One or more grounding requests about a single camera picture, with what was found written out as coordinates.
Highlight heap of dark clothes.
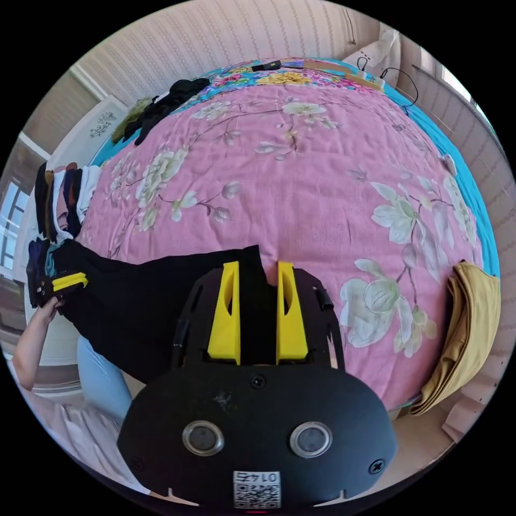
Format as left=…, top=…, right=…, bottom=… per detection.
left=112, top=78, right=211, bottom=147

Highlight person's left forearm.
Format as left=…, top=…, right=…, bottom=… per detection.
left=11, top=316, right=52, bottom=392

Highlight person's left hand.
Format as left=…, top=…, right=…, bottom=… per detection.
left=35, top=299, right=66, bottom=325

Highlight person's body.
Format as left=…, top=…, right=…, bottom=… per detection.
left=32, top=335, right=162, bottom=497

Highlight bed with pink floral quilt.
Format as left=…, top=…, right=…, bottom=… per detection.
left=75, top=56, right=501, bottom=413

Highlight mustard yellow garment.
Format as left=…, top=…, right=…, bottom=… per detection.
left=408, top=260, right=502, bottom=417

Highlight pile of folded clothes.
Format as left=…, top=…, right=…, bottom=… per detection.
left=25, top=161, right=102, bottom=309

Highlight window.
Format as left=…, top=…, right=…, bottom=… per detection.
left=0, top=180, right=30, bottom=277

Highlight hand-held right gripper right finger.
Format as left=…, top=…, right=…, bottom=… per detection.
left=276, top=261, right=311, bottom=364

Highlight black pants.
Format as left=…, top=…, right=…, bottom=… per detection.
left=55, top=239, right=279, bottom=384

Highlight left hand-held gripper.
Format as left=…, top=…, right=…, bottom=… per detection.
left=33, top=272, right=89, bottom=310

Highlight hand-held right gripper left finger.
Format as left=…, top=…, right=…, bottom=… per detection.
left=207, top=261, right=242, bottom=364

